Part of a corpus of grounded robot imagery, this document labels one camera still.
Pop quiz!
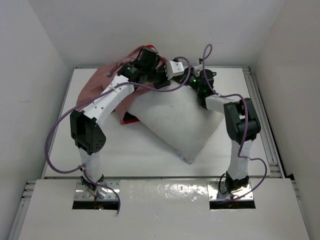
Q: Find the white pillow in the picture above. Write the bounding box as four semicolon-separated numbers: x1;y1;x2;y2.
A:
128;81;224;165

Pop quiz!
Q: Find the pink patterned pillowcase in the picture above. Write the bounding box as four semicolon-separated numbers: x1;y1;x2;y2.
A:
76;44;167;125

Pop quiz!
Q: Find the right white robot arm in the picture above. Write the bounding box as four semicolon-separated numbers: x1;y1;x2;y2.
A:
184;67;261;193

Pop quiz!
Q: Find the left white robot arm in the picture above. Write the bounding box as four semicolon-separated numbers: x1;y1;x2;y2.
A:
70;46;170;193

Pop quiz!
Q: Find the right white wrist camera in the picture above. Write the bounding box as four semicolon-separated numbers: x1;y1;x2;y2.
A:
193;58;204;72

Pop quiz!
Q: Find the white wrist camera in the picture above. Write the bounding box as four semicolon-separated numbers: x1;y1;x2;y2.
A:
193;58;204;72
166;60;185;80

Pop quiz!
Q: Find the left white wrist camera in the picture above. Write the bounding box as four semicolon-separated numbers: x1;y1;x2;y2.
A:
166;60;185;80

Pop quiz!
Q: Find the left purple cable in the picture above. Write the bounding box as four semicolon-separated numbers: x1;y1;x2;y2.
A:
44;56;192;216

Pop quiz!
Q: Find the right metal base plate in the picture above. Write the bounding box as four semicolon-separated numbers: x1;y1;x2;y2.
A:
207;178;254;202

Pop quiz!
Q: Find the metal base plate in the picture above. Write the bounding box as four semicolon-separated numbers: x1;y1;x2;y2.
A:
207;178;254;202
73;180;120;202

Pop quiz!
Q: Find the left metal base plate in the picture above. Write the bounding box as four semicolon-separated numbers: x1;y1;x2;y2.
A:
73;180;120;202

